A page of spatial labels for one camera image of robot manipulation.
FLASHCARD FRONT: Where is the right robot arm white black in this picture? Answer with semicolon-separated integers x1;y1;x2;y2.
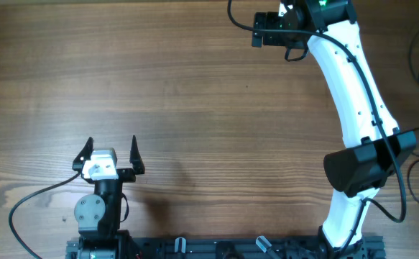
252;1;416;253

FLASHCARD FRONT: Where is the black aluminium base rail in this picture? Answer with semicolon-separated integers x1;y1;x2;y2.
65;235;386;259

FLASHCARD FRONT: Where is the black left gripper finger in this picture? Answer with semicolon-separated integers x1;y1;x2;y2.
72;137;94;171
129;135;145;175

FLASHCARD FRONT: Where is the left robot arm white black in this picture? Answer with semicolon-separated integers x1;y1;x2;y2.
65;137;145;259

